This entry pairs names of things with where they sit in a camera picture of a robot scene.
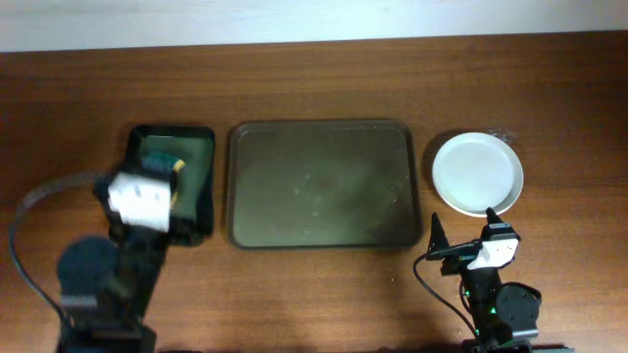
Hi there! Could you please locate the yellow green sponge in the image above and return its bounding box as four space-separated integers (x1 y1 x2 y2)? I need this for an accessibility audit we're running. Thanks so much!
140 150 186 208

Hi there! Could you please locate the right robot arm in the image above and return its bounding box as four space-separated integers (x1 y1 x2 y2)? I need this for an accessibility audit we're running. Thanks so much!
422 208 542 352

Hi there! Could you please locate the dark green water tray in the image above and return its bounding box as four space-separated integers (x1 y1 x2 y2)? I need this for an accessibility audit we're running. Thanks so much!
123 125 215 247

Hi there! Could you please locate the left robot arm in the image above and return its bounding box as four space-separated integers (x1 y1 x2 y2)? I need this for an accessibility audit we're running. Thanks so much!
56 171 177 353

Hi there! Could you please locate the grey round plate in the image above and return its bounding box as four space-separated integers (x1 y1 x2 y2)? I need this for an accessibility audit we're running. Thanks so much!
431 132 524 218

